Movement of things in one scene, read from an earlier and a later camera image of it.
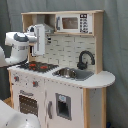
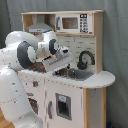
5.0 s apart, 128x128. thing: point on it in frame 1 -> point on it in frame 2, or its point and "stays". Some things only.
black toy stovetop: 38,66 stays
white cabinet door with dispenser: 64,105 stays
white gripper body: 36,34 -> 57,61
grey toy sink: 80,75 stays
